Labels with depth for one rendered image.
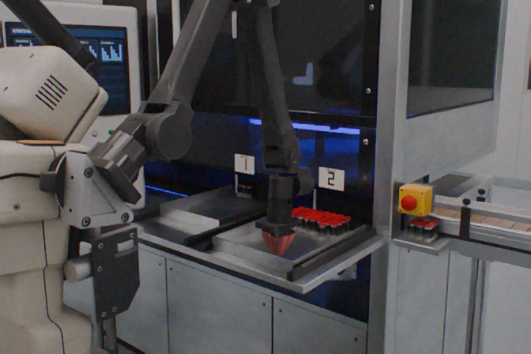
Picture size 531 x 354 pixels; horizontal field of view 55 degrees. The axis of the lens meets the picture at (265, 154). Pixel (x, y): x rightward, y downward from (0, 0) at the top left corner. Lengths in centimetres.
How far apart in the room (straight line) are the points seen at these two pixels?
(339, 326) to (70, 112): 107
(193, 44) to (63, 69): 22
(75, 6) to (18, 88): 98
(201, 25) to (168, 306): 148
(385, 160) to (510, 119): 468
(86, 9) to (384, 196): 115
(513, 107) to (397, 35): 470
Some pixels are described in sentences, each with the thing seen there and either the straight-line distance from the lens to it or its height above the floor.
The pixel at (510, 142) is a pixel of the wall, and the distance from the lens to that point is 607.
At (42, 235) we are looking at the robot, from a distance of 97.
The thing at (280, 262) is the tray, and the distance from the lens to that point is 121.
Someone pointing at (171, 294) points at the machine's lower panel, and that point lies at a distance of 217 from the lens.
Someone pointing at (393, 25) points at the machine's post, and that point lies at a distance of 139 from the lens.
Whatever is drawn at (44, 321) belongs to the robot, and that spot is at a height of 90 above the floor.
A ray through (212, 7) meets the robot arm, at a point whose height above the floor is 146.
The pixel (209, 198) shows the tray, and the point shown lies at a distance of 179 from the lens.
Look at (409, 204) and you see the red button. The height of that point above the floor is 100.
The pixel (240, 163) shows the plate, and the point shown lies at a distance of 172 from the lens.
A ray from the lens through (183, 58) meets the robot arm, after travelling 92.
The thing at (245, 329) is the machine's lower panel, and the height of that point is 41.
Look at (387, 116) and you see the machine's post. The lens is 140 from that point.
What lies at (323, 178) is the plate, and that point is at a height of 102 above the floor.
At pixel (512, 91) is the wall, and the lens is 602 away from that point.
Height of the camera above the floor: 136
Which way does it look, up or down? 11 degrees down
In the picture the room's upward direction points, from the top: straight up
